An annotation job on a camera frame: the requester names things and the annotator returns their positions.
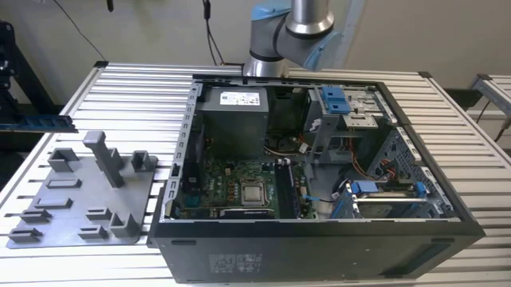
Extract green motherboard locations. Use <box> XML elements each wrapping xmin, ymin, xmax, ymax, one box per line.
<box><xmin>175</xmin><ymin>160</ymin><xmax>316</xmax><ymax>221</ymax></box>

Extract grey case label sticker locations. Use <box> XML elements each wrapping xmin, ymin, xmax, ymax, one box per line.
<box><xmin>210</xmin><ymin>254</ymin><xmax>263</xmax><ymax>273</ymax></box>

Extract black box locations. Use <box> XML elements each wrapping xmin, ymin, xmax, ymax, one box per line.
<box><xmin>444</xmin><ymin>88</ymin><xmax>482</xmax><ymax>111</ymax></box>

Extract black graphics card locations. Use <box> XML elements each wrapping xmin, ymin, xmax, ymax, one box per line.
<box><xmin>218</xmin><ymin>207</ymin><xmax>276</xmax><ymax>220</ymax></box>

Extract thin dark cable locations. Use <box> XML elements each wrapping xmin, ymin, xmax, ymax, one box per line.
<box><xmin>494</xmin><ymin>118</ymin><xmax>508</xmax><ymax>141</ymax></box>

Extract black PC case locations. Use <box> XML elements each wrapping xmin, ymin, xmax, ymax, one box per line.
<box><xmin>145</xmin><ymin>73</ymin><xmax>487</xmax><ymax>284</ymax></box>

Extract white power supply label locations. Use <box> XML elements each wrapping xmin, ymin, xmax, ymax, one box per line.
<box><xmin>219</xmin><ymin>91</ymin><xmax>260</xmax><ymax>106</ymax></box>

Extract grey metal drive cage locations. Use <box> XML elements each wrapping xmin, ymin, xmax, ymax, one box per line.
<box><xmin>303</xmin><ymin>86</ymin><xmax>396</xmax><ymax>165</ymax></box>

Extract blue drive bay latch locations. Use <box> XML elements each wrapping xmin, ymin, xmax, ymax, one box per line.
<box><xmin>320</xmin><ymin>86</ymin><xmax>350</xmax><ymax>115</ymax></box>

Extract orange red wire bundle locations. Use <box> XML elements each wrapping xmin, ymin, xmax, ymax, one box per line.
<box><xmin>380</xmin><ymin>160</ymin><xmax>396</xmax><ymax>180</ymax></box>

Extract thin black wall cable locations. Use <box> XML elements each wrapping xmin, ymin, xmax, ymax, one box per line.
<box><xmin>53</xmin><ymin>0</ymin><xmax>107</xmax><ymax>62</ymax></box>

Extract black RAM stick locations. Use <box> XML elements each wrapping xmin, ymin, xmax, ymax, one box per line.
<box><xmin>274</xmin><ymin>161</ymin><xmax>302</xmax><ymax>218</ymax></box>

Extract grey plastic parts rack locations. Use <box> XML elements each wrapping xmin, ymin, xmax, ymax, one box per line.
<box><xmin>5</xmin><ymin>130</ymin><xmax>161</xmax><ymax>249</ymax></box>

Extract grey power supply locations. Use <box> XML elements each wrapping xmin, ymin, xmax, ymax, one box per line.
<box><xmin>195</xmin><ymin>86</ymin><xmax>270</xmax><ymax>161</ymax></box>

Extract silver hard disk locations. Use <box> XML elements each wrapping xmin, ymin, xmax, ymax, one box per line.
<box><xmin>358</xmin><ymin>197</ymin><xmax>424</xmax><ymax>219</ymax></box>

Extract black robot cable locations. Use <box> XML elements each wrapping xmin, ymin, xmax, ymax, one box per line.
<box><xmin>202</xmin><ymin>0</ymin><xmax>226</xmax><ymax>65</ymax></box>

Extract orange data wire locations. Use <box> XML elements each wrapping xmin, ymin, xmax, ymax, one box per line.
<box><xmin>347</xmin><ymin>139</ymin><xmax>379</xmax><ymax>180</ymax></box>

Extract metal slat side table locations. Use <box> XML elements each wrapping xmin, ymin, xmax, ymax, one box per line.
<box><xmin>466</xmin><ymin>74</ymin><xmax>511</xmax><ymax>120</ymax></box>

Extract blue RAM stick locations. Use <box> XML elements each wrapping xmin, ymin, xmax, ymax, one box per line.
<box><xmin>0</xmin><ymin>115</ymin><xmax>79</xmax><ymax>133</ymax></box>

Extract blue disk carrier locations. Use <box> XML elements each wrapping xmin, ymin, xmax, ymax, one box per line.
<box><xmin>331</xmin><ymin>179</ymin><xmax>431</xmax><ymax>221</ymax></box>

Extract black metal stand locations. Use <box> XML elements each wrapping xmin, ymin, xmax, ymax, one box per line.
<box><xmin>0</xmin><ymin>35</ymin><xmax>60</xmax><ymax>192</ymax></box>

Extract silver CPU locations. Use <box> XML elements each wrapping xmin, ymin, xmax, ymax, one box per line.
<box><xmin>242</xmin><ymin>185</ymin><xmax>267</xmax><ymax>207</ymax></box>

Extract black CPU socket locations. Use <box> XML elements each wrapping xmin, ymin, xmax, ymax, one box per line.
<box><xmin>238</xmin><ymin>178</ymin><xmax>270</xmax><ymax>209</ymax></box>

